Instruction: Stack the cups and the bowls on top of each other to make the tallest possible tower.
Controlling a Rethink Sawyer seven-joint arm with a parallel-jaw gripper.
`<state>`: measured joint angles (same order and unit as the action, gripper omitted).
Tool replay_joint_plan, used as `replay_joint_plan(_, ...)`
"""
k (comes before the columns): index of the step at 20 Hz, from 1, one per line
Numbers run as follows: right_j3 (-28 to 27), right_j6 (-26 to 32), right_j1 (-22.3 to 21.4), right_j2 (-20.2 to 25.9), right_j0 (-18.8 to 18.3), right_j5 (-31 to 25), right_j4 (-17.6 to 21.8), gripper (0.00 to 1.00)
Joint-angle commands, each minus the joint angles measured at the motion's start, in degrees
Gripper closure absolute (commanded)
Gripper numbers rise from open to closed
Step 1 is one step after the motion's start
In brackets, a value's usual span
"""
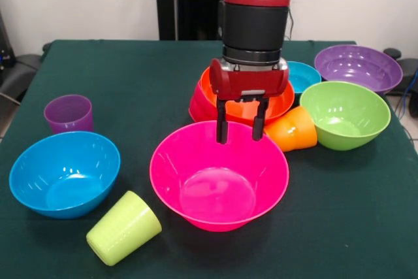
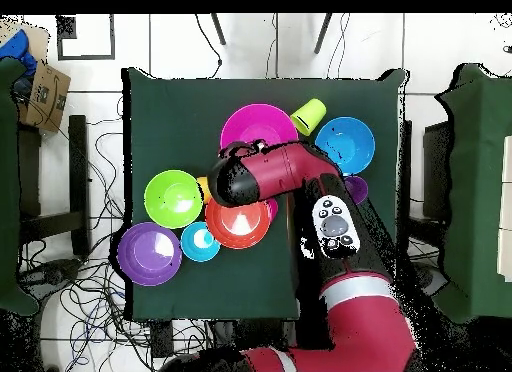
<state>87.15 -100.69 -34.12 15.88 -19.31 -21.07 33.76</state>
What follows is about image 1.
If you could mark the green cup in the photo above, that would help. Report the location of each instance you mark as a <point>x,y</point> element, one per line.
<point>122,230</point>

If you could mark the large blue bowl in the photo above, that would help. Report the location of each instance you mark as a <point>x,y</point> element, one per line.
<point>65,174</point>

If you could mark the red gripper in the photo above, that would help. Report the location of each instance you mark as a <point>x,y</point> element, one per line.
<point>251,83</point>

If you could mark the large green bowl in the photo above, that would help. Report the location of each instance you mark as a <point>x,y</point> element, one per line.
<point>346,115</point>

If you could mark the large orange-red bowl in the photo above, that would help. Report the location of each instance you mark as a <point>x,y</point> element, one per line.
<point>241,112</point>

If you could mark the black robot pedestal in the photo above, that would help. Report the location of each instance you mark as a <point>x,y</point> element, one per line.
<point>189,8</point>

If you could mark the orange cup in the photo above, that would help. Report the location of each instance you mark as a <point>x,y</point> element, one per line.
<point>294,132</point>

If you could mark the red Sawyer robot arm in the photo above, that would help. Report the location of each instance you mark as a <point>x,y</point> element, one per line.
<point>254,24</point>

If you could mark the small blue bowl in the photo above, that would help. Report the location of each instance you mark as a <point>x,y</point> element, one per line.
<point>303,78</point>

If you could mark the large pink bowl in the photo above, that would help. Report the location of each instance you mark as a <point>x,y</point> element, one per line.
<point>218,177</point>

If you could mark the large purple bowl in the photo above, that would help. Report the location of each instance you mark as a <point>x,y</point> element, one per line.
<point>357,66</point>

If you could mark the purple cup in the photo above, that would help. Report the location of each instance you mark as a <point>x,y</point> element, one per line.
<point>68,115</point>

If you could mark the dark green tablecloth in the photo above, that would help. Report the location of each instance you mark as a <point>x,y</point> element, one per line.
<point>326,194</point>

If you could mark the small red-pink bowl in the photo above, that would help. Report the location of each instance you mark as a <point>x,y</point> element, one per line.
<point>199,106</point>

